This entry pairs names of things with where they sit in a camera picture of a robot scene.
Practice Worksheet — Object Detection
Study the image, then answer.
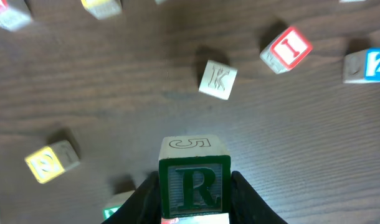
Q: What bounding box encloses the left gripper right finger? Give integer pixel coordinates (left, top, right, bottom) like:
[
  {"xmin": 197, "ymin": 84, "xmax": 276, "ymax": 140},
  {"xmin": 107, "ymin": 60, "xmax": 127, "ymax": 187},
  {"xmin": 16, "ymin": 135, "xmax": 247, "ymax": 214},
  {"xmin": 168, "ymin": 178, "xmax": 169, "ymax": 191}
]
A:
[{"xmin": 229, "ymin": 171, "xmax": 287, "ymax": 224}]

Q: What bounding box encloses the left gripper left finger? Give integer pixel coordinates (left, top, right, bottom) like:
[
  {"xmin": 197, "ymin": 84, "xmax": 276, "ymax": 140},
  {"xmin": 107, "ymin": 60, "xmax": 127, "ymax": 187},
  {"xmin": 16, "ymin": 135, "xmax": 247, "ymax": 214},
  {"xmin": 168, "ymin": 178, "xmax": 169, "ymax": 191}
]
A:
[{"xmin": 102, "ymin": 171, "xmax": 161, "ymax": 224}]

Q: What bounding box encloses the green N block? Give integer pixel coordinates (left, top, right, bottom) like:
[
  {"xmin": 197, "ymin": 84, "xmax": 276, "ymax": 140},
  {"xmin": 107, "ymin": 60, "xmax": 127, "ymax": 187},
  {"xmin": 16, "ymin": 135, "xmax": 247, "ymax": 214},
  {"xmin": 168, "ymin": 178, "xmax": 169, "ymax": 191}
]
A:
[{"xmin": 102, "ymin": 190, "xmax": 135, "ymax": 220}]

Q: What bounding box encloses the green R block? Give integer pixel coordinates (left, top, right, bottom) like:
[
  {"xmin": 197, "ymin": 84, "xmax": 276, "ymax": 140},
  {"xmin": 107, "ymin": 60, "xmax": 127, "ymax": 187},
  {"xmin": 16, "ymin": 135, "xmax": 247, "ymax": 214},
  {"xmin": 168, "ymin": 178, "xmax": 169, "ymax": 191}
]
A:
[{"xmin": 158, "ymin": 134, "xmax": 231, "ymax": 219}]

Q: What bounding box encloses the red u block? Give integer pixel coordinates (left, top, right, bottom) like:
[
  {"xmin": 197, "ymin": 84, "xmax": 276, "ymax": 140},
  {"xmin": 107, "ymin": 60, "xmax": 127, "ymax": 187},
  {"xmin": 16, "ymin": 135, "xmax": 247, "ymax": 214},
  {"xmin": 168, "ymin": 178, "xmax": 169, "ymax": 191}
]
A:
[
  {"xmin": 154, "ymin": 0, "xmax": 167, "ymax": 5},
  {"xmin": 161, "ymin": 213, "xmax": 230, "ymax": 224}
]

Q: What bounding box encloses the yellow block lower left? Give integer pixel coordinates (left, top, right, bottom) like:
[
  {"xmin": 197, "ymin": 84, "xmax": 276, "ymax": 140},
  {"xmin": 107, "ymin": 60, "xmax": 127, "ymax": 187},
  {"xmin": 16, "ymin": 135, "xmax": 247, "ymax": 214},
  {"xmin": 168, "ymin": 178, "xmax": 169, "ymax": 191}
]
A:
[{"xmin": 24, "ymin": 140, "xmax": 80, "ymax": 184}]

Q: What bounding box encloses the yellow block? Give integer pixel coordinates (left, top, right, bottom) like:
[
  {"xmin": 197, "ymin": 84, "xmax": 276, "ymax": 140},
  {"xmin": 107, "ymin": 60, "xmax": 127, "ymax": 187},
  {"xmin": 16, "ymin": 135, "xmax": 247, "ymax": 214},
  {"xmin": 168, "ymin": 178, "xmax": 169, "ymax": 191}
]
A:
[
  {"xmin": 81, "ymin": 0, "xmax": 122, "ymax": 20},
  {"xmin": 24, "ymin": 140, "xmax": 80, "ymax": 184}
]

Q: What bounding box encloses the white K block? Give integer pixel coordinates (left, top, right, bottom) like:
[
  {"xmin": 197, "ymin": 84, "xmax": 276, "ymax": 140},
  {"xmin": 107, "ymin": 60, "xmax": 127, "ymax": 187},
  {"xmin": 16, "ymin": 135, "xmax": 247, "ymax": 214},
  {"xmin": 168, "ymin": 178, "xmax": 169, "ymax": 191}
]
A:
[{"xmin": 199, "ymin": 60, "xmax": 237, "ymax": 100}]

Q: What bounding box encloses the red I block lower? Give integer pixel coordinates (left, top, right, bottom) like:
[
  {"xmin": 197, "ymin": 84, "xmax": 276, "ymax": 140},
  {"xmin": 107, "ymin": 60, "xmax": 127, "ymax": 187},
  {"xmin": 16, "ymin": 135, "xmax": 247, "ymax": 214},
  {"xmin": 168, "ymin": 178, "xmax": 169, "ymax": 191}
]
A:
[{"xmin": 260, "ymin": 26, "xmax": 313, "ymax": 74}]

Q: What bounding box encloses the blue 2 block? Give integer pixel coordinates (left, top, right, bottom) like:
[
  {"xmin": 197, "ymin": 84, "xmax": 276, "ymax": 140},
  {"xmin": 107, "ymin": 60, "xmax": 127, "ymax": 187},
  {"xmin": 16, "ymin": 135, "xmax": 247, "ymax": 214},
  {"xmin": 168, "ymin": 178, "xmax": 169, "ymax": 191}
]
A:
[{"xmin": 343, "ymin": 48, "xmax": 380, "ymax": 84}]

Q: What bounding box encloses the yellow block centre left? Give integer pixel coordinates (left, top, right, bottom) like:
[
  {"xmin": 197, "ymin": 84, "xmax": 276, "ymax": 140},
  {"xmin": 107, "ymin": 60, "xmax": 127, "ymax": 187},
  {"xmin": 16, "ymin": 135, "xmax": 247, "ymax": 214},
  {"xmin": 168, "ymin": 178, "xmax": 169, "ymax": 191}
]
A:
[{"xmin": 81, "ymin": 0, "xmax": 122, "ymax": 20}]

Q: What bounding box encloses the blue P block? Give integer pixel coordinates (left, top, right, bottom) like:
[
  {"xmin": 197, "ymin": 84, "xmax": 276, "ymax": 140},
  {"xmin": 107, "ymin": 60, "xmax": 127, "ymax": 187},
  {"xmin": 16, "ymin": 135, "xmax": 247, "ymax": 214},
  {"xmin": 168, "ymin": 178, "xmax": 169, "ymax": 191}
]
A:
[{"xmin": 339, "ymin": 0, "xmax": 366, "ymax": 3}]

